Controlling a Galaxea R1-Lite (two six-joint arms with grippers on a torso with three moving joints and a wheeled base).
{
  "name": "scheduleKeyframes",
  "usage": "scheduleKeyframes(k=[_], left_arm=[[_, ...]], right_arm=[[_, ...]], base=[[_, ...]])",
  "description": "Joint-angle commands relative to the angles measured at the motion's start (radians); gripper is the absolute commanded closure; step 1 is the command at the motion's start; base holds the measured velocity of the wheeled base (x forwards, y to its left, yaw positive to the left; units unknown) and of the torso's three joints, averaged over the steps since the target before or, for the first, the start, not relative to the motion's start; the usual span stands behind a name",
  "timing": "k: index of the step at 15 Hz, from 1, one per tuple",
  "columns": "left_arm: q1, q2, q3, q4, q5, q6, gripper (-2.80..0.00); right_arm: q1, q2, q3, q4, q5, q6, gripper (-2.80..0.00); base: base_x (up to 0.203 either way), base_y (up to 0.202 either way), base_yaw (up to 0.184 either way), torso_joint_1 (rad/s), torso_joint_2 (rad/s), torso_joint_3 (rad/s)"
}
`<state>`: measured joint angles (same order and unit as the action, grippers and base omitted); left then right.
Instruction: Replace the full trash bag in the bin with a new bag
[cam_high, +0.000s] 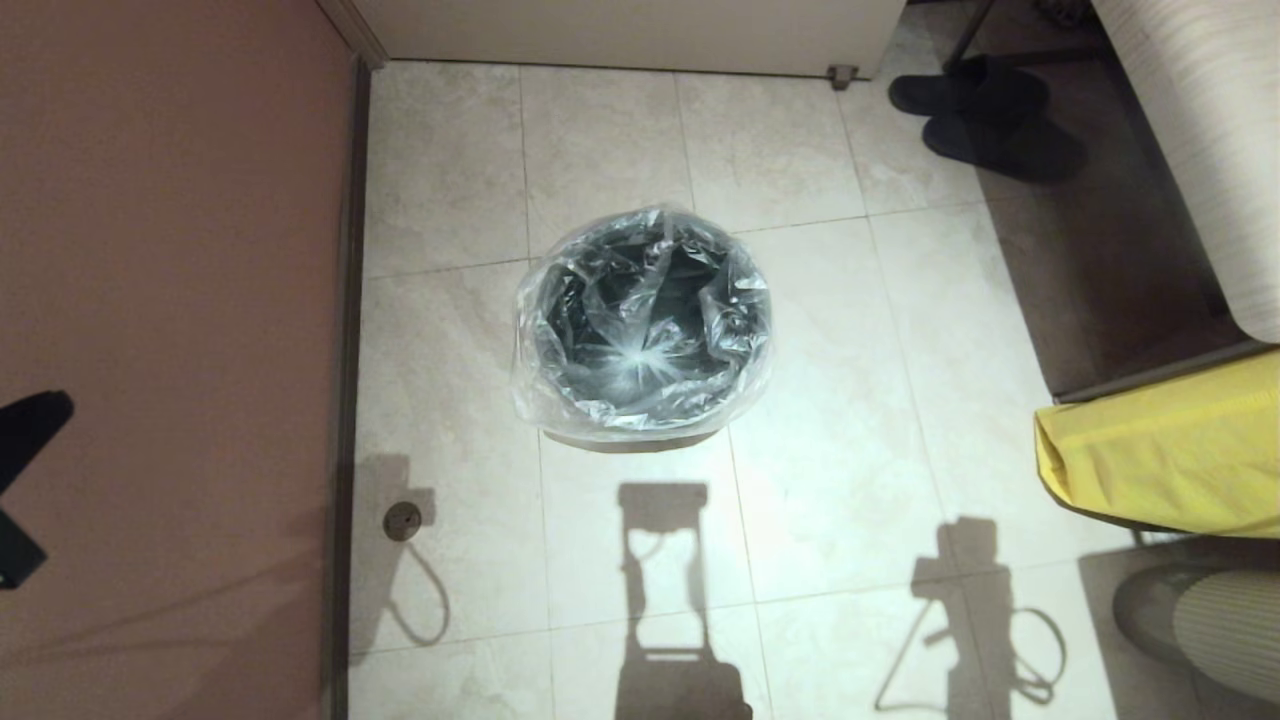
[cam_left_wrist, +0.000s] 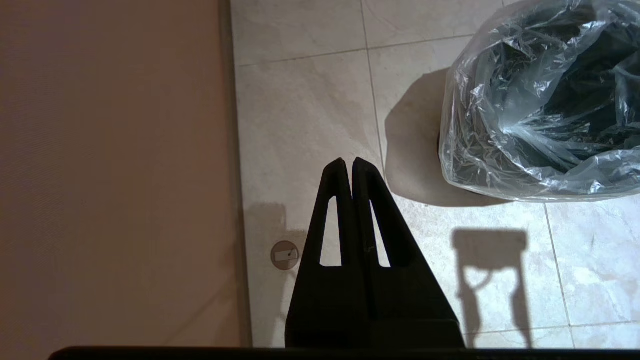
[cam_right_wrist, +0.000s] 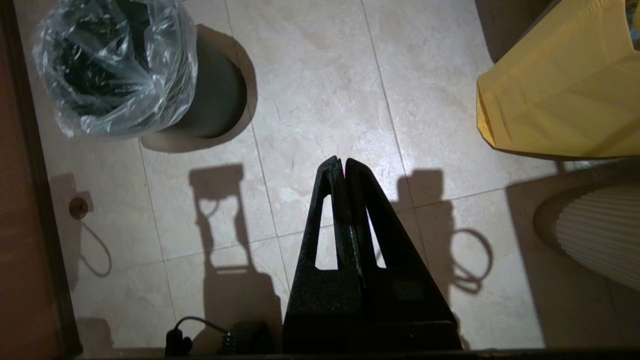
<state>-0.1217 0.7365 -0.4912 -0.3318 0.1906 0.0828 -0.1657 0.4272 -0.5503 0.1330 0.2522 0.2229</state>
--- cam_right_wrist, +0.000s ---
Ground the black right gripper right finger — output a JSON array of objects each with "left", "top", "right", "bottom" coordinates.
[{"left": 344, "top": 158, "right": 462, "bottom": 352}]

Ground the grey round trash bin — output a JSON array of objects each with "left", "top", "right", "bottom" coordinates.
[{"left": 45, "top": 0, "right": 248, "bottom": 140}]

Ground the striped round stool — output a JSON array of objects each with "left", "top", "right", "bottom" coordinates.
[{"left": 532, "top": 182, "right": 640, "bottom": 293}]

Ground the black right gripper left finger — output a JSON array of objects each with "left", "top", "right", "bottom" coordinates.
[{"left": 281, "top": 155, "right": 366, "bottom": 352}]

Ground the dark wooden baseboard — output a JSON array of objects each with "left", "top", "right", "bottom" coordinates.
[{"left": 0, "top": 0, "right": 83, "bottom": 357}]

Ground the yellow cloth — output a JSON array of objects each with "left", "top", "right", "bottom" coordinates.
[{"left": 476, "top": 0, "right": 640, "bottom": 159}]

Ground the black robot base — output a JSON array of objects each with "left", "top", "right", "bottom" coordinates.
[{"left": 165, "top": 316, "right": 276, "bottom": 357}]

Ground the clear plastic trash bag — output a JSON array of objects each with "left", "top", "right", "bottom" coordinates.
[{"left": 32, "top": 0, "right": 199, "bottom": 139}]

